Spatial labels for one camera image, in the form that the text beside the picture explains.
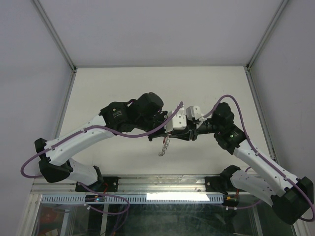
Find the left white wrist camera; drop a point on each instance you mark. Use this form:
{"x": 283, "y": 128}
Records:
{"x": 178, "y": 122}

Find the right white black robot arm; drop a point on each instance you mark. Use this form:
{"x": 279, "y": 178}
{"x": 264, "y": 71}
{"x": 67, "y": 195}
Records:
{"x": 288, "y": 195}

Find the red handled keyring holder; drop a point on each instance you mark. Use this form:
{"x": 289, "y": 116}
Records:
{"x": 165, "y": 145}

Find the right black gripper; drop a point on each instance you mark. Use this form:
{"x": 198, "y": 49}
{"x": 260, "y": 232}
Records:
{"x": 188, "y": 134}

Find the aluminium frame post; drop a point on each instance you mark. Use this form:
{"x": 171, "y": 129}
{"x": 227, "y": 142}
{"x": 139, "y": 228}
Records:
{"x": 53, "y": 33}
{"x": 267, "y": 33}

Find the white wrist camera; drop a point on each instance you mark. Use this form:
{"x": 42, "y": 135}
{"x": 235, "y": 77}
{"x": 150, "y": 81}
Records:
{"x": 193, "y": 113}
{"x": 178, "y": 122}

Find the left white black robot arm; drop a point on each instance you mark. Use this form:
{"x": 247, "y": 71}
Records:
{"x": 57, "y": 164}

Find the left aluminium frame post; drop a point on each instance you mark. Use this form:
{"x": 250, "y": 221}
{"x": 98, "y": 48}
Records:
{"x": 53, "y": 33}

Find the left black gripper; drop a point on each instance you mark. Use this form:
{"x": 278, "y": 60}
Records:
{"x": 163, "y": 132}

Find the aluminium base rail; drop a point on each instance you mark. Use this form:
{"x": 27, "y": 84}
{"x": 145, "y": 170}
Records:
{"x": 134, "y": 184}

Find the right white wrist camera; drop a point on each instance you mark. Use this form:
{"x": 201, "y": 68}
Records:
{"x": 193, "y": 113}

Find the white slotted cable duct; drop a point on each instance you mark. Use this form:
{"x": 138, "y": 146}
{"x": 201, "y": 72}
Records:
{"x": 160, "y": 198}

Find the right aluminium frame post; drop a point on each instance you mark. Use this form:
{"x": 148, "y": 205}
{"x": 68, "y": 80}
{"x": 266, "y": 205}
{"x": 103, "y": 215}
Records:
{"x": 267, "y": 33}

